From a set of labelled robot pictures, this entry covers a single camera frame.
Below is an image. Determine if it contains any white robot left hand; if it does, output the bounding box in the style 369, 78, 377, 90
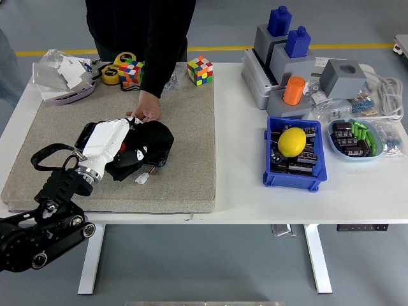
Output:
81, 116, 149, 175

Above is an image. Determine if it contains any person's left hand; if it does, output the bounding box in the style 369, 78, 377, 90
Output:
125, 90, 162, 124

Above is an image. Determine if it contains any black film-wrapped panel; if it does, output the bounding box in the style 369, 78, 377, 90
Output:
75, 122, 171, 168

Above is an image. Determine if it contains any black rag with red patch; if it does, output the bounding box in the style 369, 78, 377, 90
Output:
105, 120, 175, 182

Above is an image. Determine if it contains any black table control panel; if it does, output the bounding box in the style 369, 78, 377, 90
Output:
336, 224, 391, 232

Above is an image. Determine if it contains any clear bag of screws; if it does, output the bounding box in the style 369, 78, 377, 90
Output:
163, 67, 188, 92

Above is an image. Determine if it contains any colourful puzzle cube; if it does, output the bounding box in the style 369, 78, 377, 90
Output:
186, 55, 214, 87
119, 59, 146, 89

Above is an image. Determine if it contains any yellow tape measure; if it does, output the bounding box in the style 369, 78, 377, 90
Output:
113, 52, 138, 68
101, 64, 122, 85

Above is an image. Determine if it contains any purple tray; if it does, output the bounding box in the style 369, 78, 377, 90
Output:
53, 79, 97, 106

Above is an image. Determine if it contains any grey-brown mat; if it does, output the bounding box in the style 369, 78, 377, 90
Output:
1, 62, 217, 214

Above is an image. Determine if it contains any white plastic box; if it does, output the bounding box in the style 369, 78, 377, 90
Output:
31, 61, 69, 93

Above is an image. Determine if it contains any clear plastic bag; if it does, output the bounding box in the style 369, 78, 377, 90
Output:
38, 48, 76, 68

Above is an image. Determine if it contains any grey junction box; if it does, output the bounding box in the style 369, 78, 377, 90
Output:
240, 48, 283, 111

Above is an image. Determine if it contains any white table leg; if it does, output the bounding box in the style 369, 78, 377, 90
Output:
77, 223, 106, 296
303, 223, 333, 295

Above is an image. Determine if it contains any person in background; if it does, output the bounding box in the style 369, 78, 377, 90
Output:
0, 28, 20, 106

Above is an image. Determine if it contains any grey block with slot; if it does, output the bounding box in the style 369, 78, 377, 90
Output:
253, 24, 289, 66
269, 43, 317, 89

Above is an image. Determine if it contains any grey block with round hole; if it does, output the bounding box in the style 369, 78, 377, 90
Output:
265, 89, 314, 120
319, 59, 368, 100

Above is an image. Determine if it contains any orange cylinder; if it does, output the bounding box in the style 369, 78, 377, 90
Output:
282, 76, 307, 106

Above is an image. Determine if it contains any yellow lemon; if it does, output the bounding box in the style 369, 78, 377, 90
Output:
277, 127, 308, 158

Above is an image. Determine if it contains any blue bottle-shaped block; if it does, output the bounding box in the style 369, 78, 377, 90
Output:
284, 25, 312, 59
266, 5, 293, 37

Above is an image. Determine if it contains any blue plastic bin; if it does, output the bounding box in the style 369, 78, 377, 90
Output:
263, 115, 328, 193

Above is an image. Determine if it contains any small white adapter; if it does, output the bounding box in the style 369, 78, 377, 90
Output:
307, 83, 328, 105

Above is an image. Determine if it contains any clear bag with plug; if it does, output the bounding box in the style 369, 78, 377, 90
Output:
310, 98, 354, 124

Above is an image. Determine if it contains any light blue dish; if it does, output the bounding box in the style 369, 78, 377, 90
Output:
327, 118, 384, 163

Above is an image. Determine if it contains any bag of blue resistors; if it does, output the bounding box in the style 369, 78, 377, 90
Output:
349, 91, 382, 118

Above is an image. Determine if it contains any bag of small blue parts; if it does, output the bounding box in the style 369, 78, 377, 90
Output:
371, 120, 405, 157

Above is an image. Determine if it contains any white cart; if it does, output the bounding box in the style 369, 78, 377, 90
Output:
392, 34, 408, 61

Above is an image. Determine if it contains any black strap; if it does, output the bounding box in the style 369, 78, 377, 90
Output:
120, 82, 143, 94

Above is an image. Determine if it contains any white connector with wires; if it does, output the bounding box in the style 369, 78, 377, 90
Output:
135, 165, 157, 186

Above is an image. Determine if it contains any metal bracket under table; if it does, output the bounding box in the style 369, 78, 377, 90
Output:
270, 224, 298, 238

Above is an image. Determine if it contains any white power cable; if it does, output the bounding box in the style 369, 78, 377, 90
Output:
361, 65, 405, 122

